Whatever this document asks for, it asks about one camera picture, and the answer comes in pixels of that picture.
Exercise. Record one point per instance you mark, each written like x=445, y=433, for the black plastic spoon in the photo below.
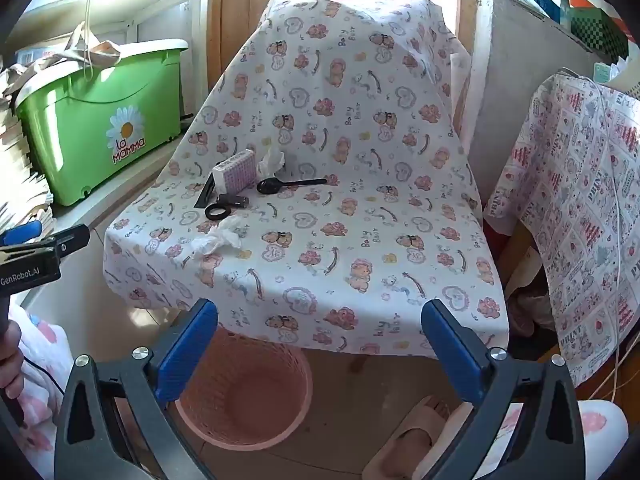
x=270, y=186

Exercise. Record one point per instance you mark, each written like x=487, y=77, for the white board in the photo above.
x=510, y=85

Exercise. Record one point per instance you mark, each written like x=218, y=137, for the pink slipper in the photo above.
x=400, y=445

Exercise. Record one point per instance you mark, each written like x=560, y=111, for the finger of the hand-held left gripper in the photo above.
x=22, y=232
x=65, y=242

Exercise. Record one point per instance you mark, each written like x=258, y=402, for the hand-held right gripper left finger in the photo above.
x=192, y=345

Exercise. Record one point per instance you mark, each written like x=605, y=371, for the person's right pajama leg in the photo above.
x=600, y=425

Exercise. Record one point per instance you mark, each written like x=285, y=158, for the black triangular wrapper piece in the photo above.
x=206, y=197

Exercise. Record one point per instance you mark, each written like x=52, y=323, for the white tissue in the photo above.
x=220, y=237
x=270, y=162

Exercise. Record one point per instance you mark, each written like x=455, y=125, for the person's left hand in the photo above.
x=10, y=365

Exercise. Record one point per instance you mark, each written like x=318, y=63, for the person's pajama leg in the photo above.
x=600, y=425
x=40, y=340

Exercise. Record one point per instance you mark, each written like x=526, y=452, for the green plastic box daisy print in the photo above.
x=75, y=125

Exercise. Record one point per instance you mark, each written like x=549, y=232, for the pink checked tissue pack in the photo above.
x=232, y=170

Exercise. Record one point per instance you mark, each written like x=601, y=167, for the colourful checked cloth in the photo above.
x=595, y=25

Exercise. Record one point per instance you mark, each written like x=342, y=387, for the bear printed cloth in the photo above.
x=350, y=160

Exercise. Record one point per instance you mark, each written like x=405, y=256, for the beige canvas bag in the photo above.
x=105, y=52

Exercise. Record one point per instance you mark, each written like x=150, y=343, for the pink plastic wastebasket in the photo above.
x=240, y=400

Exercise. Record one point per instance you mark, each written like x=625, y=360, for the pink printed cloth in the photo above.
x=575, y=210

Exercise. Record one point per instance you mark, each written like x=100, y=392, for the white shelf unit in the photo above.
x=165, y=10

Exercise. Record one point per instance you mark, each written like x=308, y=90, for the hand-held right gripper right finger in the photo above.
x=450, y=355

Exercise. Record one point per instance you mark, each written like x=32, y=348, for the black packet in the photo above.
x=235, y=200

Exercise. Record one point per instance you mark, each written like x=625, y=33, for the person's left pajama leg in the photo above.
x=40, y=340

